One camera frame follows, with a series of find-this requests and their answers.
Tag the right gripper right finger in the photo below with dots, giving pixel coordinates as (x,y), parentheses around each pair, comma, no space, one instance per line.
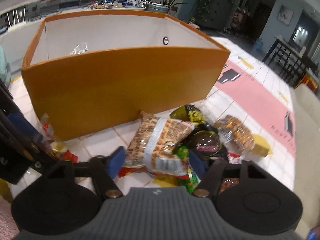
(210,172)

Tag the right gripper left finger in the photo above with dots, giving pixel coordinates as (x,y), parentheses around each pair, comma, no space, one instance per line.
(103,170)

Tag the green candy tube pack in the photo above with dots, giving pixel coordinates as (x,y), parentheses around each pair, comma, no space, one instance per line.
(188,179)

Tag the dark round chocolate pack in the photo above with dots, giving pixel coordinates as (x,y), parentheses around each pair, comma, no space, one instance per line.
(206,144)

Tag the red cartoon snack bag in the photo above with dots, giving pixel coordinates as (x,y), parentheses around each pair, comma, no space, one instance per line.
(56,147)

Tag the gold caramel nut pack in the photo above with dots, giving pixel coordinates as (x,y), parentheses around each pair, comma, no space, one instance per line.
(238,139)

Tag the peanut snack bag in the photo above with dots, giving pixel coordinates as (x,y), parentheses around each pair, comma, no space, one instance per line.
(154,143)

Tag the black yellow snack bag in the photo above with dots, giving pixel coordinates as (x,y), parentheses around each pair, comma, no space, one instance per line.
(189,113)

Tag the clear plastic candy bag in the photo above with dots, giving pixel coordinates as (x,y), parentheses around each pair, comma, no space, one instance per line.
(80,49)

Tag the red braised meat pack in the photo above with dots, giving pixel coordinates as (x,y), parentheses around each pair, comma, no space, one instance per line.
(231,177)

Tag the lemon pattern tablecloth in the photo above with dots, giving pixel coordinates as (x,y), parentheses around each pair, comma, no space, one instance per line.
(248,90)

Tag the orange cardboard storage box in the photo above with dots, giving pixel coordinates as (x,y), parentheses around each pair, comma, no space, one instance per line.
(136,61)

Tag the beige sofa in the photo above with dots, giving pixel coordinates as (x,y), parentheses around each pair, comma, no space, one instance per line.
(306,186)

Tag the blue water jug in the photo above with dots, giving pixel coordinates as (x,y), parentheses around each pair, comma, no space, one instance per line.
(257,46)

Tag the dark dining table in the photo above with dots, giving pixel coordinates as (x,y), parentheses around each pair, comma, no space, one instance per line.
(292,67)

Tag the potted plant grey pot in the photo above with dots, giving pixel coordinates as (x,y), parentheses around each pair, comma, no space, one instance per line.
(164,6)

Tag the wall picture frame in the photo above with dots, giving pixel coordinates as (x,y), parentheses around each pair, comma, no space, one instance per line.
(284,15)

